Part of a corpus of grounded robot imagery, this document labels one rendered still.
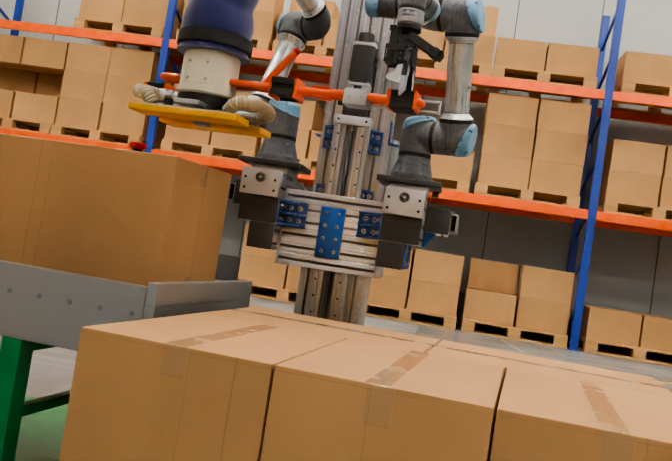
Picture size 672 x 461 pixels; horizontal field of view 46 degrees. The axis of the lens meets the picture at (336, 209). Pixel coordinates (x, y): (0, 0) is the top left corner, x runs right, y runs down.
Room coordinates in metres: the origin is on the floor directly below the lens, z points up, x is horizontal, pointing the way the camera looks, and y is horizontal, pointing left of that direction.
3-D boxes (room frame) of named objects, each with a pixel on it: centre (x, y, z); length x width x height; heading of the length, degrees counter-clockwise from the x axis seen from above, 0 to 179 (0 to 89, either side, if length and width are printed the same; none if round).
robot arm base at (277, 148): (2.87, 0.24, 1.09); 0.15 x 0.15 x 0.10
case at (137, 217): (2.43, 0.69, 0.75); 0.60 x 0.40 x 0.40; 75
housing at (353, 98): (2.23, -0.01, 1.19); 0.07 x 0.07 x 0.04; 75
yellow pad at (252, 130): (2.44, 0.41, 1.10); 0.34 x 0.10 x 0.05; 75
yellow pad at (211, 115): (2.26, 0.46, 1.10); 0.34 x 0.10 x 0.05; 75
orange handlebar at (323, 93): (2.42, 0.21, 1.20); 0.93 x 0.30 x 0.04; 75
